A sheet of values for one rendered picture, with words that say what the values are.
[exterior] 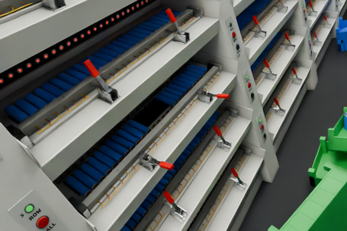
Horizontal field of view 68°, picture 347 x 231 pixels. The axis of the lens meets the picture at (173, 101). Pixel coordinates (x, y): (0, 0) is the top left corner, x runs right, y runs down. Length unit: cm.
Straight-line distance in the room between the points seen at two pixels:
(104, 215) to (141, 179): 11
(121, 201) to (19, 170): 23
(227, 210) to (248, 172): 17
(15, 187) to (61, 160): 8
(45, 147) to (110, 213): 20
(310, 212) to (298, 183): 34
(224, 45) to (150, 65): 31
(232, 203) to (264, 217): 18
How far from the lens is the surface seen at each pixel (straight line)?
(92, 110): 52
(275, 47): 135
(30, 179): 47
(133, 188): 60
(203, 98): 76
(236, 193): 99
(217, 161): 84
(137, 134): 67
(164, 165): 57
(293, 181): 119
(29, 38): 47
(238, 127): 94
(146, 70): 60
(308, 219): 84
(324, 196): 88
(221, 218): 94
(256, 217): 111
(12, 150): 45
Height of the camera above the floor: 90
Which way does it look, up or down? 26 degrees down
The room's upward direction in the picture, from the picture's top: 25 degrees counter-clockwise
